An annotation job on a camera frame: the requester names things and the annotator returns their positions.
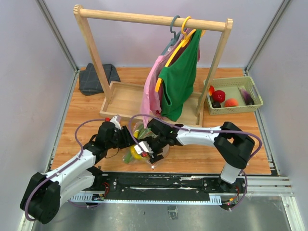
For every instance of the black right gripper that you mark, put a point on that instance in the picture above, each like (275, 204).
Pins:
(155, 158)

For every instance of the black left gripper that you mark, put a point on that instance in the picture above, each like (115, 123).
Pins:
(128, 139)

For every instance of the yellow fake lemon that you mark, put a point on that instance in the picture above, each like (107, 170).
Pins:
(134, 154)

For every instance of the clear zip top bag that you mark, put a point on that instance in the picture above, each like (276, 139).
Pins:
(165, 153)

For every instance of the small dark fake plum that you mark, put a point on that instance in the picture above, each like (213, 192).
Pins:
(216, 105)

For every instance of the red fake chili pepper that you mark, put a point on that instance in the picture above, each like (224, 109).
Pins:
(211, 90)

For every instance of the red fake apple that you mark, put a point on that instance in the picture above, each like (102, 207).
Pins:
(219, 96)

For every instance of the orange fake peach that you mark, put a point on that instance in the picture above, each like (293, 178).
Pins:
(231, 103)

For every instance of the dark purple fake eggplant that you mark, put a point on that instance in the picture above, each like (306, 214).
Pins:
(246, 97)

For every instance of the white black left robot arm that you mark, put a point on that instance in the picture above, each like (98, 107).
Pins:
(47, 192)

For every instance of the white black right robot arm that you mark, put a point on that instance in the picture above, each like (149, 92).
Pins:
(234, 145)

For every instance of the yellow fake banana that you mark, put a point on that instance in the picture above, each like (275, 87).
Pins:
(136, 133)

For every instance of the green fake lettuce leaf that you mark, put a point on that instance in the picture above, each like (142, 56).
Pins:
(144, 132)

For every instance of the pink shirt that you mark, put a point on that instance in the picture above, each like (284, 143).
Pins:
(151, 100)

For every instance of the green sleeveless shirt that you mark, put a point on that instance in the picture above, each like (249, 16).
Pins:
(178, 79)

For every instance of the dark grey folded cloth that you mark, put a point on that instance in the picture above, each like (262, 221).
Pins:
(89, 83)

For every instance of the light green plastic basket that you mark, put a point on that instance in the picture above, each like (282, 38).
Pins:
(233, 88)

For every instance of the grey-green clothes hanger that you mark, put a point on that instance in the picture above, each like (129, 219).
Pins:
(175, 38)

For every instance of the yellow clothes hanger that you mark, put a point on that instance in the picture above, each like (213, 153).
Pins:
(182, 44)

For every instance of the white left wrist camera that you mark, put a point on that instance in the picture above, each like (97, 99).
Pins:
(116, 121)

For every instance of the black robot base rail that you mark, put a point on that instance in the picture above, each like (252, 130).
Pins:
(159, 188)

